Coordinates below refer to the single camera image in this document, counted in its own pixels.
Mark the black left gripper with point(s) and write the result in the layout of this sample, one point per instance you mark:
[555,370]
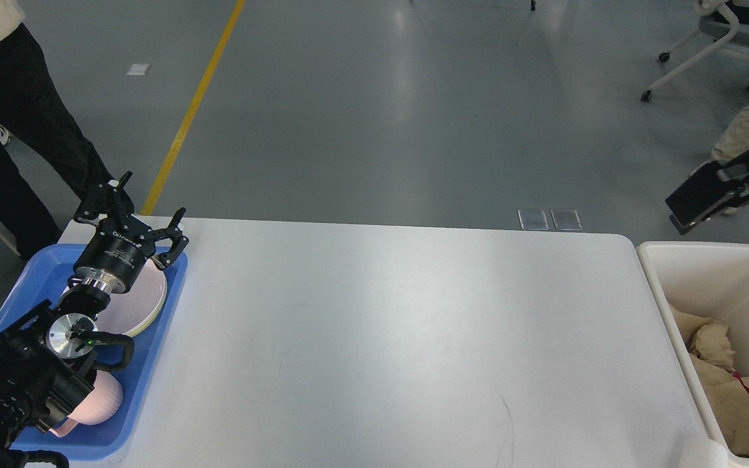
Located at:
[119,250]

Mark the pink plate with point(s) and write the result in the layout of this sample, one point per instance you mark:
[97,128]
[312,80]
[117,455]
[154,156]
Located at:
[131,312]

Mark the pink mug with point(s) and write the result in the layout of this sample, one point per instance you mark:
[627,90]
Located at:
[100,405]

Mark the person in cream sweater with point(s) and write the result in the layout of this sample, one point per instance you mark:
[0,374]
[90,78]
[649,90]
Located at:
[31,110]

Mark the beige plastic bin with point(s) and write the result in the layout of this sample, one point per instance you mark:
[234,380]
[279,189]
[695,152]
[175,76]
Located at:
[706,279]

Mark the white office chair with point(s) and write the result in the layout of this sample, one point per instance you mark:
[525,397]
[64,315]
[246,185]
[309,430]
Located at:
[724,23]

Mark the brown paper ball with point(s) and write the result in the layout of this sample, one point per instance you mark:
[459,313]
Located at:
[711,344]

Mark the blue plastic tray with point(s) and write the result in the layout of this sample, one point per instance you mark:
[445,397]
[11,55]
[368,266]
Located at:
[44,277]

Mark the green plate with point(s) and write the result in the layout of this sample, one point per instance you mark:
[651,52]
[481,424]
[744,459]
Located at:
[150,325]

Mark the brown paper bag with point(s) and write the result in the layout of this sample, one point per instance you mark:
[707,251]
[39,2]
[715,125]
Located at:
[729,402]

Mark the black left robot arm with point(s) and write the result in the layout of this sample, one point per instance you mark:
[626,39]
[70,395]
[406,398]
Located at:
[54,357]

